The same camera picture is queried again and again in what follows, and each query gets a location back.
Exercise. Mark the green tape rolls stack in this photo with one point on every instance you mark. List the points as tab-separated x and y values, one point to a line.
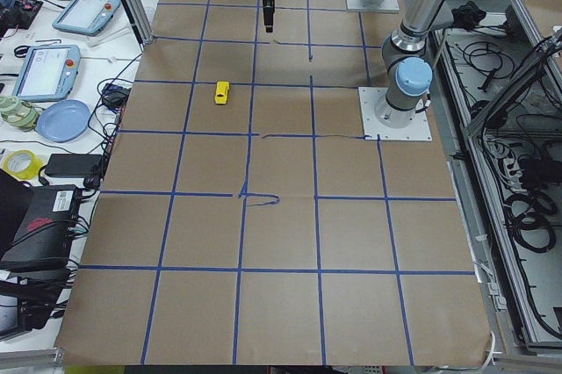
18	113

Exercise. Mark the black electronics box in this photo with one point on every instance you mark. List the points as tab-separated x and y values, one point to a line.
35	223

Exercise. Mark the yellow tape roll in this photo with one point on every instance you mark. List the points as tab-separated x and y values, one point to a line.
22	164

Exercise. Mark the light blue plate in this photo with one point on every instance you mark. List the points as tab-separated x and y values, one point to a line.
63	121

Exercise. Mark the upper blue teach pendant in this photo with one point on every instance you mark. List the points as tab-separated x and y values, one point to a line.
86	17

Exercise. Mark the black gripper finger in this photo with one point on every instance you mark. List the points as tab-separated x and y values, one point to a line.
269	8

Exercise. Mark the lower blue teach pendant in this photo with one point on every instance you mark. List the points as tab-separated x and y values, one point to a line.
48	73

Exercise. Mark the black power adapter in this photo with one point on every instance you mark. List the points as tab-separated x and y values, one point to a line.
72	165

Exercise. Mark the yellow toy beetle car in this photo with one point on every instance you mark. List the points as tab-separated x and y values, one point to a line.
222	89

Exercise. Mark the blue teach pendant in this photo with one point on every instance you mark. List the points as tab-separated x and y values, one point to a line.
86	17
48	73

